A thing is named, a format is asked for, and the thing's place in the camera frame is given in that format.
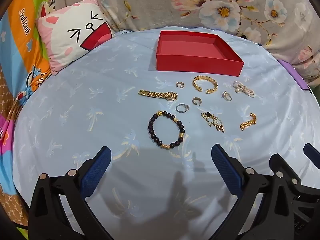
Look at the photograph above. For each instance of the grey floral blanket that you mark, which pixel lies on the grey floral blanket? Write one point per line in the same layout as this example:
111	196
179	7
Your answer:
162	5

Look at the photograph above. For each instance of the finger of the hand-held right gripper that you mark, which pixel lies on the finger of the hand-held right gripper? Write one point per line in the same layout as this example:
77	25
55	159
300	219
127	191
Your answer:
312	155
278	162

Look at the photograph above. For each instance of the colourful cartoon blanket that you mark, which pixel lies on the colourful cartoon blanket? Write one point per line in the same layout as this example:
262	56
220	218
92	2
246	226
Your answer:
22	55

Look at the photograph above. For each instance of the red cardboard box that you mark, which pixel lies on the red cardboard box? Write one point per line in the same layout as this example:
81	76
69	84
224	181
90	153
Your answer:
197	66

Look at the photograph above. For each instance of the white cat face pillow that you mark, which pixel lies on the white cat face pillow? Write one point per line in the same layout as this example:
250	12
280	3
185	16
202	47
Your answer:
62	47

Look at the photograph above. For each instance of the pearl hair clip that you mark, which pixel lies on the pearl hair clip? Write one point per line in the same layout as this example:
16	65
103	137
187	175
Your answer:
237	86

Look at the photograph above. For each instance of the light blue palm print sheet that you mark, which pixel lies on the light blue palm print sheet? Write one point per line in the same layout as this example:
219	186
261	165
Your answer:
100	100

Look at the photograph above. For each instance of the purple mat edge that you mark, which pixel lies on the purple mat edge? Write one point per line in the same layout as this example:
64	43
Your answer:
295	76

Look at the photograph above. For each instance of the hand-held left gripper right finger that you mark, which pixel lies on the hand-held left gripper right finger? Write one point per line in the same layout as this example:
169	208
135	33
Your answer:
226	170

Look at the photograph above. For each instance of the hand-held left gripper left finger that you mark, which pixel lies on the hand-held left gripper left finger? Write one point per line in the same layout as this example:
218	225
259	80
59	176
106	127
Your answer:
96	170

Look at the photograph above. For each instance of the gold ear cuff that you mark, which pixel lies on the gold ear cuff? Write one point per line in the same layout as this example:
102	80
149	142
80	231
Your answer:
176	84
194	101

